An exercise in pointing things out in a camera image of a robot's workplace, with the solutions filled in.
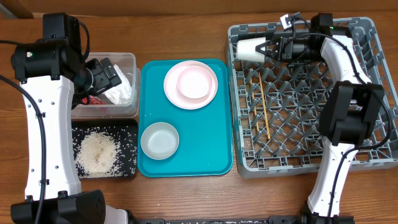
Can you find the clear plastic waste bin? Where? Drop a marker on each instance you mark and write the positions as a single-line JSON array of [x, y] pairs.
[[127, 63]]

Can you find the small pink saucer plate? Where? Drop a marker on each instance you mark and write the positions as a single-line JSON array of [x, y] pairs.
[[194, 82]]

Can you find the white rice pile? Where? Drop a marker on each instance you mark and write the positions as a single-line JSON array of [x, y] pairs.
[[98, 154]]

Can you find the wooden chopstick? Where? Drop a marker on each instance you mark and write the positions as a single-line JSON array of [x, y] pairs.
[[254, 101], [264, 107]]

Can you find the white paper napkin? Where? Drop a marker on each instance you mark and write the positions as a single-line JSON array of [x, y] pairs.
[[120, 94]]

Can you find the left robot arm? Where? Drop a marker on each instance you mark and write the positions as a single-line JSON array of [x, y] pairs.
[[52, 76]]

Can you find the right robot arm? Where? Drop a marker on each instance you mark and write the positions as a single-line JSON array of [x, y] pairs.
[[348, 116]]

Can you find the grey plastic dish rack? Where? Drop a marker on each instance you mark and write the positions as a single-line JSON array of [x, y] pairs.
[[295, 96]]

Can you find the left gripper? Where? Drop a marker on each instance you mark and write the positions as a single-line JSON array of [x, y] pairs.
[[106, 76]]

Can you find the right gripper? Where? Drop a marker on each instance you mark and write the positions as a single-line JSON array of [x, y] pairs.
[[285, 48]]

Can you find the white ceramic cup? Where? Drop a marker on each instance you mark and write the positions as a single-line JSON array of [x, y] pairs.
[[246, 50]]

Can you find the black plastic tray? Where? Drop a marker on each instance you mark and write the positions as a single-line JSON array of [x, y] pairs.
[[130, 124]]

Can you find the red foil wrapper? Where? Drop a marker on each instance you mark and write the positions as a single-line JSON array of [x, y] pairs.
[[91, 100]]

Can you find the teal plastic serving tray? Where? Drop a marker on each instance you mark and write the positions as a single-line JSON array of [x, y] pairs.
[[205, 135]]

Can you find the grey bowl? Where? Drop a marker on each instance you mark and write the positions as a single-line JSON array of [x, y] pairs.
[[159, 141]]

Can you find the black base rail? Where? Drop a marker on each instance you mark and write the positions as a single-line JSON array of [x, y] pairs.
[[269, 220]]

